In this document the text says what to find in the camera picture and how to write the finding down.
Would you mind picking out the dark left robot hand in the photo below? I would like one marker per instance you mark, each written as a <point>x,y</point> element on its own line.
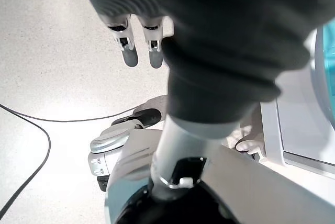
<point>235,25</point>

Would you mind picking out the deep white teal drawer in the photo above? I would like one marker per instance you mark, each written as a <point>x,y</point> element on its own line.
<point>330,64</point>

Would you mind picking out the white medical cart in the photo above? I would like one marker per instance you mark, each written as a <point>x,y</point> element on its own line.
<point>269,129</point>

